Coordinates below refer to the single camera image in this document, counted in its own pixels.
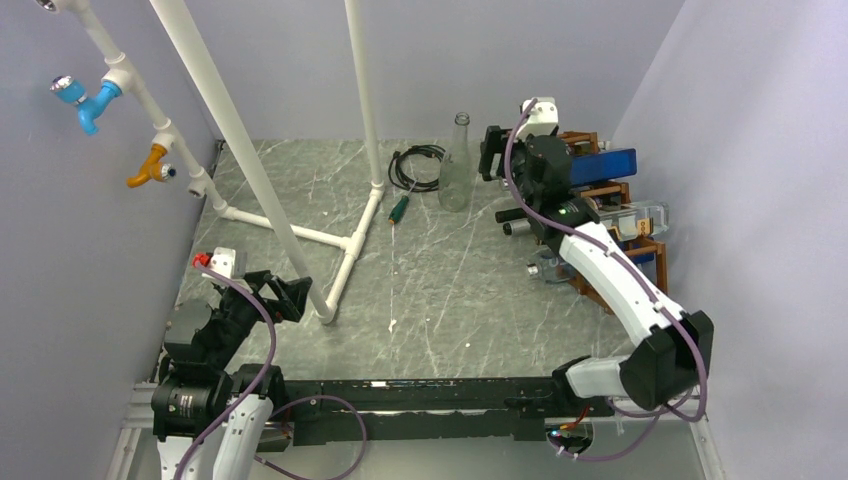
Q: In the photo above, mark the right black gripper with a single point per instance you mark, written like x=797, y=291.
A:
x=492, y=145

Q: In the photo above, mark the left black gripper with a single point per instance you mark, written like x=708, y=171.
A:
x=292, y=292

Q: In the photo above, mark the tall clear glass bottle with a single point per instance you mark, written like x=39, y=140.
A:
x=455, y=187

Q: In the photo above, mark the dark wine bottle cream label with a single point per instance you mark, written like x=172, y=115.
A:
x=509, y=215

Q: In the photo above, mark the green wine bottle silver neck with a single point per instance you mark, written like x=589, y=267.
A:
x=516, y=227

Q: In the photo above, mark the tall blue liquid bottle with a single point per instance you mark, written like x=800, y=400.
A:
x=603, y=166

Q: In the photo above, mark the blue clear bottle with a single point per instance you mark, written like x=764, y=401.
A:
x=550, y=269

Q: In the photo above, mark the clear square liquor bottle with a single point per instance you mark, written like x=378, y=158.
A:
x=634, y=220

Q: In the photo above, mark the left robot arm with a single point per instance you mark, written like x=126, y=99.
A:
x=206, y=421

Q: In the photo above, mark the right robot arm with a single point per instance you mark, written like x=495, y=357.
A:
x=672, y=346

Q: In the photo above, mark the brown wooden wine rack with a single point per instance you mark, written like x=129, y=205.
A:
x=642, y=251

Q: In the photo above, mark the orange plastic faucet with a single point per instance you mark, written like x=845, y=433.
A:
x=153, y=168

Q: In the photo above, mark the blue plastic faucet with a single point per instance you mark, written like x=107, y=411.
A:
x=89, y=108

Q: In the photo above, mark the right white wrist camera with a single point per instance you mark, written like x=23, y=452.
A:
x=542, y=120

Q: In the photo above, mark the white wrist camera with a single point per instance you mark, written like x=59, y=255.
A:
x=226, y=262
x=542, y=120

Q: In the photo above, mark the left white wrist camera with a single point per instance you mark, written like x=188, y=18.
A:
x=226, y=262

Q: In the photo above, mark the green handled screwdriver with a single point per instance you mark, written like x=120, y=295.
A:
x=398, y=211

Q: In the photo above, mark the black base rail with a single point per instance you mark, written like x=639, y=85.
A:
x=519, y=408

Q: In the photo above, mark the white PVC pipe frame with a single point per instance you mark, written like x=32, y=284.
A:
x=184, y=35

